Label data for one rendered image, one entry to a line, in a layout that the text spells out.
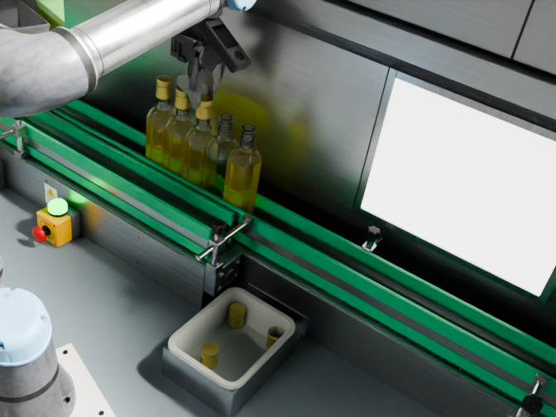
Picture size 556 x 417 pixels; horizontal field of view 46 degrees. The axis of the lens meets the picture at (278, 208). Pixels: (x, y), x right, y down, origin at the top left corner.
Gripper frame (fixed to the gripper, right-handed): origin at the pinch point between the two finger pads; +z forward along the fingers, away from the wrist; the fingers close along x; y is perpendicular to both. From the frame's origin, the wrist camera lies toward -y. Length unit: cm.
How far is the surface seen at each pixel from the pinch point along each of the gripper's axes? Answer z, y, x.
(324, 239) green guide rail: 20.8, -32.0, -5.2
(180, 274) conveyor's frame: 33.0, -10.0, 14.8
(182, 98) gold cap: 0.7, 4.8, 1.7
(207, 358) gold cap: 35, -29, 27
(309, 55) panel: -12.9, -15.4, -13.0
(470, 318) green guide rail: 21, -65, -7
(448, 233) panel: 12, -53, -16
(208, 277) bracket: 29.1, -17.4, 14.4
